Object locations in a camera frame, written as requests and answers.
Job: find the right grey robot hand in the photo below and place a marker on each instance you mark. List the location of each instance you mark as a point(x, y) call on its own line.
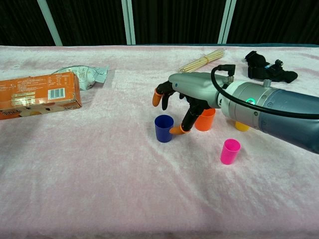
point(197, 84)

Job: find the navy blue plastic cup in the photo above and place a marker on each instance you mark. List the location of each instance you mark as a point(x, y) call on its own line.
point(163, 132)

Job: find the yellow plastic cup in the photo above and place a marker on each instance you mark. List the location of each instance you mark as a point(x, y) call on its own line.
point(241, 127)

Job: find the pink plastic cup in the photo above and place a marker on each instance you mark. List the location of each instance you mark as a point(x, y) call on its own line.
point(229, 154)

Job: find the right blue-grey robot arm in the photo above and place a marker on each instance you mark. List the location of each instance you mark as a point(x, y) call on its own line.
point(281, 112)

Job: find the bundle of wooden sticks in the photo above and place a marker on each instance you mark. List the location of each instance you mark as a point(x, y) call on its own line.
point(202, 61)

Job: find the orange plastic cup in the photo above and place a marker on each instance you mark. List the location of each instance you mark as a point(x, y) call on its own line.
point(205, 122)

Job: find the green white snack packet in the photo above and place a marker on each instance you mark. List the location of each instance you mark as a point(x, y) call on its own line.
point(87, 74)

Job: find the pink plush table cloth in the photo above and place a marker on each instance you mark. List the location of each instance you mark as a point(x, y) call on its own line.
point(112, 174)

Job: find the black pleated curtain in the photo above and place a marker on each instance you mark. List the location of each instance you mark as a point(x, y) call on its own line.
point(87, 20)

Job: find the orange snack box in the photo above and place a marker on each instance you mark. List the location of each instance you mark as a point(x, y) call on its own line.
point(37, 94)

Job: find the white metal frame post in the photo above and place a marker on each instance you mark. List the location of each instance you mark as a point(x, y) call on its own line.
point(225, 22)
point(51, 25)
point(129, 22)

